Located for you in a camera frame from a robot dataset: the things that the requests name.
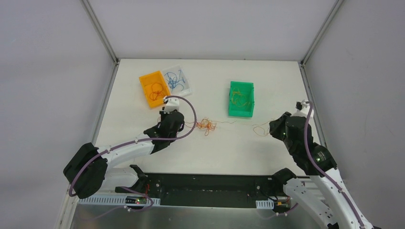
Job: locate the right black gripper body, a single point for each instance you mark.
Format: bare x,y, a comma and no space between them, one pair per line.
278,127

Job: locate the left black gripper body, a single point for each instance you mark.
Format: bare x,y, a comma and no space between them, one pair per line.
172,117

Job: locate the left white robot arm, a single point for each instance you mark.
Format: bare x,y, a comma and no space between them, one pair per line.
93,168

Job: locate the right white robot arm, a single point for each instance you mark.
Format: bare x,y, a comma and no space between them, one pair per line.
339,210

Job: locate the orange plastic bin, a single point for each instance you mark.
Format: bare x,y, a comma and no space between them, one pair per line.
154,88

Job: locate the white translucent plastic bin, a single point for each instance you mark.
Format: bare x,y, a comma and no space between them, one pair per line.
176,81

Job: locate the green plastic bin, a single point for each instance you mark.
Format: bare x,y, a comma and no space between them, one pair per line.
241,99

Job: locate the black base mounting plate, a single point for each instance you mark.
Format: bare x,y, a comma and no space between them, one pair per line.
199,190

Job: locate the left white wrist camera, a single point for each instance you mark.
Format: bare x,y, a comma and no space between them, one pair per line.
171,104

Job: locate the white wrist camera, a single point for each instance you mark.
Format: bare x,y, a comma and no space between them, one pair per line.
171,104
303,109

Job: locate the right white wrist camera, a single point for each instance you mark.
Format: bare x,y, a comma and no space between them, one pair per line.
303,109

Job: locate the aluminium frame rail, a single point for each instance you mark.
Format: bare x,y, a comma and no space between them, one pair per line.
99,30
322,31

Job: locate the right aluminium frame rail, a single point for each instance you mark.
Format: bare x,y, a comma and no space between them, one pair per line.
322,31

